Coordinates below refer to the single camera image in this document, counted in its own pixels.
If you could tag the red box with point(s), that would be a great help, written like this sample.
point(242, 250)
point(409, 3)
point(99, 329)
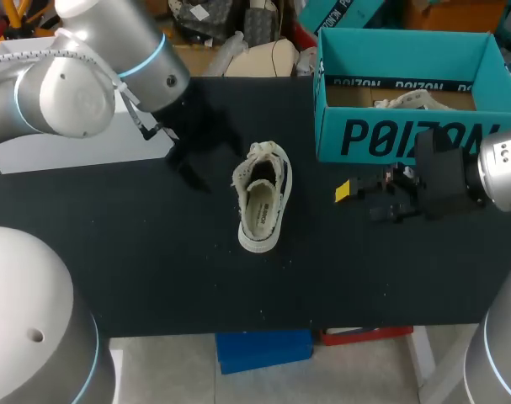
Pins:
point(364, 335)

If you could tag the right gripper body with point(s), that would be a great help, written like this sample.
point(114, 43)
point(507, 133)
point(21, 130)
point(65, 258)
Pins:
point(444, 177)

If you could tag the beige rounded bag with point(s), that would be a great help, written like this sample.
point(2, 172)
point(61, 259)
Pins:
point(263, 59)

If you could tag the brown cardboard box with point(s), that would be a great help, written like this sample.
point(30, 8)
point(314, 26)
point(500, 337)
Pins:
point(453, 14)

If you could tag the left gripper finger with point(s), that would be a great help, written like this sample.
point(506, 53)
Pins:
point(195, 179)

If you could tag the blue box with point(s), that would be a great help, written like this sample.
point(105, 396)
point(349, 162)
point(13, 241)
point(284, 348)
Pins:
point(263, 351)

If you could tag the white shoebox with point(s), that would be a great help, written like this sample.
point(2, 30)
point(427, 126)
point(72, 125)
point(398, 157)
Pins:
point(91, 143)

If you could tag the beige knit shoe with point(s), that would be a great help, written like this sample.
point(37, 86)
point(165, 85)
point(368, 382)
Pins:
point(411, 102)
point(276, 177)

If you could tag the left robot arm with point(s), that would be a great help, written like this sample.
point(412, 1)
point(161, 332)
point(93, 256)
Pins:
point(70, 92)

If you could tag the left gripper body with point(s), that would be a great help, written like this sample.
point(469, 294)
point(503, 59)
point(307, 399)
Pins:
point(196, 122)

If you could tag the large open teal box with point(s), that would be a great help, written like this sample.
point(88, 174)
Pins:
point(398, 134)

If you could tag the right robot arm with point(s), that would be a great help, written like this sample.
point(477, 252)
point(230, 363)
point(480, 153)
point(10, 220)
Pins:
point(505, 168)

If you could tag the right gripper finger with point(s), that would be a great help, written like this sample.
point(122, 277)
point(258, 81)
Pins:
point(392, 211)
point(364, 185)

